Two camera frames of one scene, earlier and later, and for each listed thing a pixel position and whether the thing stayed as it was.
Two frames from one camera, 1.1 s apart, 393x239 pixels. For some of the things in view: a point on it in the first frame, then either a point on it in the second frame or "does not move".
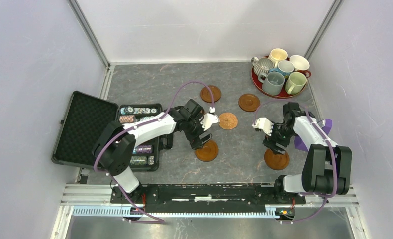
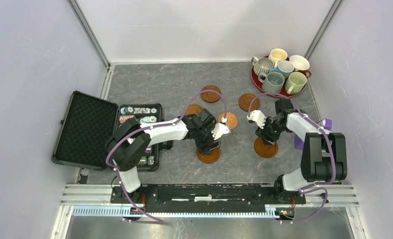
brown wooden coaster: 248,102 does not move
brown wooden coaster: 209,153 does not move
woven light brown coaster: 228,121 does not move
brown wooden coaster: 276,162 → 265,151
